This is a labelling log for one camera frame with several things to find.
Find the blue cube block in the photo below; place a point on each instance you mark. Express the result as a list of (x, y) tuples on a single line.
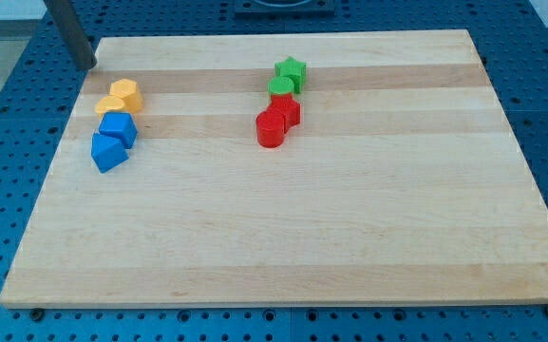
[(119, 125)]

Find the yellow heart block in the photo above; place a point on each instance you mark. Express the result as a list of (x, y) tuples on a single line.
[(109, 103)]

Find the red cylinder block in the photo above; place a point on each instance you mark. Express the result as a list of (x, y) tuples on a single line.
[(270, 129)]

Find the red star block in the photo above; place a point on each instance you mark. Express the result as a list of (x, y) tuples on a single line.
[(288, 107)]

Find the green cylinder block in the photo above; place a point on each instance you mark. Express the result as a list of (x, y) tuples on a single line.
[(280, 85)]

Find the green star block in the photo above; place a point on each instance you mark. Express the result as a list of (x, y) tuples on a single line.
[(295, 70)]

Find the light wooden board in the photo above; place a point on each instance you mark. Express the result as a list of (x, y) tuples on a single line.
[(403, 185)]

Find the yellow hexagon block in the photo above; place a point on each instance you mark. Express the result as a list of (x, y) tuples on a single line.
[(128, 91)]

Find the blue triangle block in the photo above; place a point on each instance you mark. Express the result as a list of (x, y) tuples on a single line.
[(107, 152)]

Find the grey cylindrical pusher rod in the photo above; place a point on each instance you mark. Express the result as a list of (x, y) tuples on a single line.
[(72, 32)]

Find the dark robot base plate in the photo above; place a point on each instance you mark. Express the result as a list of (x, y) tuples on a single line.
[(246, 8)]

